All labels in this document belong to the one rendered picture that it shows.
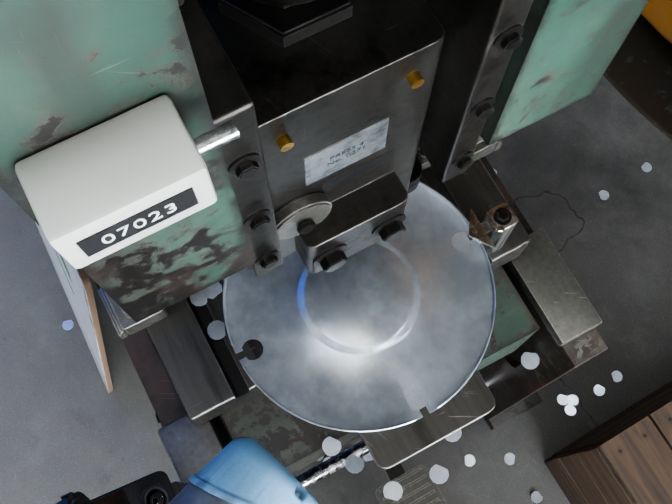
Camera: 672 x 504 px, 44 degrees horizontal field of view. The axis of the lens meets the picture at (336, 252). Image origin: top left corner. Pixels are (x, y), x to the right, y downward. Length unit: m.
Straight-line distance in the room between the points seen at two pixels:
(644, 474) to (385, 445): 0.60
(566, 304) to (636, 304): 0.74
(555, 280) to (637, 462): 0.40
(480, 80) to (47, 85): 0.31
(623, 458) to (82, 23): 1.18
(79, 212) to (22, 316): 1.46
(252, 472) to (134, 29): 0.31
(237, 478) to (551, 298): 0.62
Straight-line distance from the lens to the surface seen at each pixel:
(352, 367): 0.88
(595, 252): 1.81
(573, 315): 1.08
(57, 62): 0.32
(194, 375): 0.97
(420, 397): 0.88
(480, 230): 0.93
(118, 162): 0.35
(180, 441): 1.03
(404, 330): 0.89
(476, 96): 0.58
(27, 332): 1.79
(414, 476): 1.50
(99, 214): 0.35
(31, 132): 0.35
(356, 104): 0.58
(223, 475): 0.55
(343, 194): 0.72
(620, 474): 1.37
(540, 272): 1.08
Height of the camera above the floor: 1.65
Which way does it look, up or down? 72 degrees down
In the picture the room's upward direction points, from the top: 1 degrees clockwise
